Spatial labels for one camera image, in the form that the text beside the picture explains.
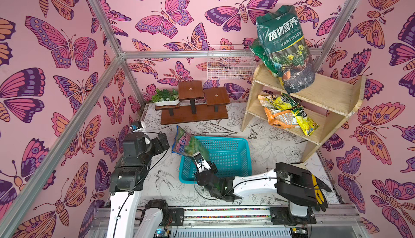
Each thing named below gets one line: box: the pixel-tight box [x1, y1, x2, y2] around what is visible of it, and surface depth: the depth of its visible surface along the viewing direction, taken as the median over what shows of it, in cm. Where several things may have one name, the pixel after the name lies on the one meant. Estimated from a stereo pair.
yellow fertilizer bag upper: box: [257, 93, 299, 111], surface depth 83 cm
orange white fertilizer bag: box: [263, 107, 300, 129], surface depth 78 cm
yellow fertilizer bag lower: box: [290, 105, 320, 137], surface depth 79 cm
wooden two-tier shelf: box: [241, 64, 367, 163], surface depth 71 cm
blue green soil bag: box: [171, 124, 210, 158], surface depth 81 cm
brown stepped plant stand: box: [155, 80, 231, 125], surface depth 111 cm
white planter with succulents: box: [151, 88, 180, 107], surface depth 97 cm
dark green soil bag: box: [256, 4, 316, 95], surface depth 62 cm
